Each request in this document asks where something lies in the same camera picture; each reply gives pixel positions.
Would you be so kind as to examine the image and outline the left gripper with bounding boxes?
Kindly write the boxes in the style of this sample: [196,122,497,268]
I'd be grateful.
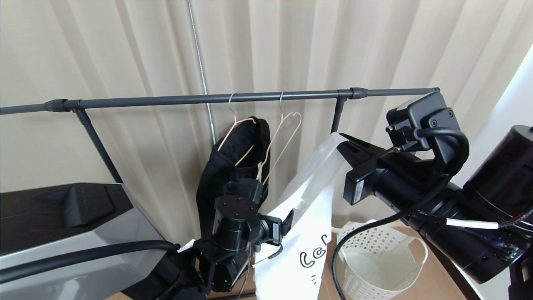
[257,208,295,253]

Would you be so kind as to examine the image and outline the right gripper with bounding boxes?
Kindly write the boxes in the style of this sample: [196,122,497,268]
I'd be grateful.
[343,160,426,206]

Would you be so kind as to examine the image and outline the white printed t-shirt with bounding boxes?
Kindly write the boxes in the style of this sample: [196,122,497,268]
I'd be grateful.
[253,132,349,300]

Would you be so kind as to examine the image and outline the black shorts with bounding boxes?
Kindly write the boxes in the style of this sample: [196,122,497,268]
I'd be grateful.
[196,117,271,241]

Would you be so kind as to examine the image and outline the pink clothes hanger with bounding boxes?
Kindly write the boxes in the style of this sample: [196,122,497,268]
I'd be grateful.
[256,91,303,186]
[217,92,259,168]

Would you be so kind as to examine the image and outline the white laundry basket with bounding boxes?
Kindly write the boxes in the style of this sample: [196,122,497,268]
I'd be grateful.
[331,220,429,300]

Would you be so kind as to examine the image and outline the black clothes rack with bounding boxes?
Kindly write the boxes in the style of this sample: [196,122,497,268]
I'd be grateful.
[0,87,441,300]

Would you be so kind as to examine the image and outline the beige curtain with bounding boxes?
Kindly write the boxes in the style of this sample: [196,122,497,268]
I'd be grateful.
[0,0,533,246]

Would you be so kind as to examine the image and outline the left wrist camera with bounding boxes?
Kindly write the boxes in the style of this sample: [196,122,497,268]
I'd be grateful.
[225,177,265,205]

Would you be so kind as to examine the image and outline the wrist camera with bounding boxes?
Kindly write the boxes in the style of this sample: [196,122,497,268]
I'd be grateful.
[385,92,470,175]
[225,177,265,205]

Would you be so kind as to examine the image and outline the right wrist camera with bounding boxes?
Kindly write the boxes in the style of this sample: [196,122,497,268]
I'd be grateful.
[385,92,470,175]

